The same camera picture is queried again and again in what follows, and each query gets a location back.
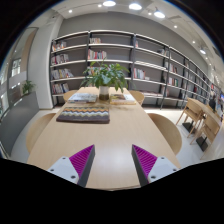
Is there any large grey wall bookshelf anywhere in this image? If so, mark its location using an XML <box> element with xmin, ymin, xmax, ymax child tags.
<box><xmin>50</xmin><ymin>30</ymin><xmax>211</xmax><ymax>108</ymax></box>

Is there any open magazine left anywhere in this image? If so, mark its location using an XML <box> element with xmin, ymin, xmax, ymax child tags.
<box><xmin>68</xmin><ymin>93</ymin><xmax>97</xmax><ymax>103</ymax></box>

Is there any wooden chair far right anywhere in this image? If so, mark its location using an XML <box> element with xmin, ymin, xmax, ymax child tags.
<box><xmin>130</xmin><ymin>90</ymin><xmax>144</xmax><ymax>105</ymax></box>

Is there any book stack right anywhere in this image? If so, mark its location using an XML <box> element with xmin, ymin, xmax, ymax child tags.
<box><xmin>110</xmin><ymin>94</ymin><xmax>136</xmax><ymax>105</ymax></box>

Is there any wooden chair near left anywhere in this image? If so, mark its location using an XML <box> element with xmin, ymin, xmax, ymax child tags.
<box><xmin>26</xmin><ymin>113</ymin><xmax>55</xmax><ymax>153</ymax></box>

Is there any green potted plant white pot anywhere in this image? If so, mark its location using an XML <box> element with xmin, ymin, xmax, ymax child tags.
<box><xmin>80</xmin><ymin>61</ymin><xmax>129</xmax><ymax>100</ymax></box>

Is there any wooden chair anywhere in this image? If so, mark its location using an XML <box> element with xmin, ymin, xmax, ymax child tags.
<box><xmin>148</xmin><ymin>113</ymin><xmax>182</xmax><ymax>155</ymax></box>
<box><xmin>26</xmin><ymin>113</ymin><xmax>55</xmax><ymax>153</ymax></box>
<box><xmin>63</xmin><ymin>90</ymin><xmax>78</xmax><ymax>102</ymax></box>
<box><xmin>130</xmin><ymin>90</ymin><xmax>144</xmax><ymax>105</ymax></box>

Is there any wooden chair far left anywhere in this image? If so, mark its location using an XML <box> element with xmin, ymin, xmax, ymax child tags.
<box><xmin>63</xmin><ymin>90</ymin><xmax>78</xmax><ymax>102</ymax></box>

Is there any small potted plant far left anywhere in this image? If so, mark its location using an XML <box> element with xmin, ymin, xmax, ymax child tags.
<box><xmin>22</xmin><ymin>80</ymin><xmax>35</xmax><ymax>95</ymax></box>

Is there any wooden side desk right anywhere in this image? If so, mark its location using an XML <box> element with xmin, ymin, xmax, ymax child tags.
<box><xmin>180</xmin><ymin>98</ymin><xmax>222</xmax><ymax>155</ymax></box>

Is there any long wooden table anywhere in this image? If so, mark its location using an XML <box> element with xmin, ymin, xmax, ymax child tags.
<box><xmin>26</xmin><ymin>86</ymin><xmax>181</xmax><ymax>191</ymax></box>

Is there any folded striped zigzag towel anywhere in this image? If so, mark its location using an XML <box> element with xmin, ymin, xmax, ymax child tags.
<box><xmin>56</xmin><ymin>106</ymin><xmax>110</xmax><ymax>124</ymax></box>

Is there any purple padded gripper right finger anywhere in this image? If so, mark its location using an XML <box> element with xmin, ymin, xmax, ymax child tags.
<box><xmin>132</xmin><ymin>145</ymin><xmax>178</xmax><ymax>187</ymax></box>

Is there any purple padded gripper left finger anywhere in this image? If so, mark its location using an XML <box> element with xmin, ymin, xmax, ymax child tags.
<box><xmin>48</xmin><ymin>145</ymin><xmax>95</xmax><ymax>187</ymax></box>

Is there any wooden chair near right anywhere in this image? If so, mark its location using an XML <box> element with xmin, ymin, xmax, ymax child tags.
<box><xmin>148</xmin><ymin>113</ymin><xmax>182</xmax><ymax>155</ymax></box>

